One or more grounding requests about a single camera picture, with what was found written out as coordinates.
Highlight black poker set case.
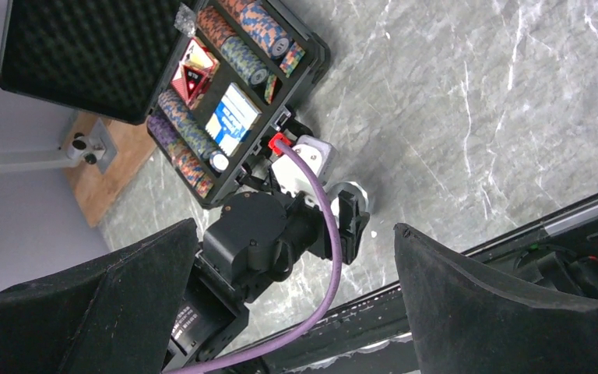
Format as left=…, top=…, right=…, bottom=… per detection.
left=0, top=1, right=331, bottom=209

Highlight green blue chip stack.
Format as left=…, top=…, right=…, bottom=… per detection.
left=220, top=36, right=269, bottom=86
left=157, top=89, right=230, bottom=173

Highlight clear round plastic disc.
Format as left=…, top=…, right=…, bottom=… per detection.
left=327, top=181, right=373, bottom=217

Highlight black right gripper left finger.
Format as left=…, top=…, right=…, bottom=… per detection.
left=0, top=219, right=198, bottom=373

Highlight loose chips in case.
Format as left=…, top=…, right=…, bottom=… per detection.
left=280, top=42, right=305, bottom=77

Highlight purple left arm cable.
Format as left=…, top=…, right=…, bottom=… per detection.
left=162, top=139, right=344, bottom=374

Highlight red triangular dealer button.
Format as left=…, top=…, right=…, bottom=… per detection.
left=171, top=64, right=211, bottom=109

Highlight green blue right chip stack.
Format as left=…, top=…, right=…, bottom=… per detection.
left=220, top=36, right=269, bottom=86

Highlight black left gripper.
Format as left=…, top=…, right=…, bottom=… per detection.
left=288, top=192, right=370, bottom=265

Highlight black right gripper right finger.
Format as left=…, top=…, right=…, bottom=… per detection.
left=394, top=223, right=598, bottom=373

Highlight red playing card deck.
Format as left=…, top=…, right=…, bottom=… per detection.
left=171, top=37, right=220, bottom=110

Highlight wooden board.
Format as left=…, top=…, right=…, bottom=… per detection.
left=62, top=111, right=157, bottom=228

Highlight red black chip stack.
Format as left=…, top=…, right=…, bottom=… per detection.
left=197, top=6, right=237, bottom=48
left=219, top=0, right=254, bottom=20

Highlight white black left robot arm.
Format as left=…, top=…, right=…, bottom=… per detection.
left=161, top=192, right=332, bottom=373

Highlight multicolour poker chip stack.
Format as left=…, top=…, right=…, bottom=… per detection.
left=167, top=140, right=214, bottom=198

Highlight grey metal bracket stand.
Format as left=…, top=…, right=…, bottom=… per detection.
left=0, top=118, right=118, bottom=174

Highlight clear plastic wrapper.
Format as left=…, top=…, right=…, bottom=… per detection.
left=174, top=2, right=197, bottom=37

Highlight red black far chip stack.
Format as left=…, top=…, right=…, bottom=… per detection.
left=219, top=0, right=254, bottom=20

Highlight purple poker chip stack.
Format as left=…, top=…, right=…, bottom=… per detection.
left=147, top=114, right=181, bottom=148

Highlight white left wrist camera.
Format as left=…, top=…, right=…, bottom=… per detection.
left=268, top=132, right=339, bottom=199

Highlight blue playing card deck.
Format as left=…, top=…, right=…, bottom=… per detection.
left=205, top=83, right=262, bottom=157

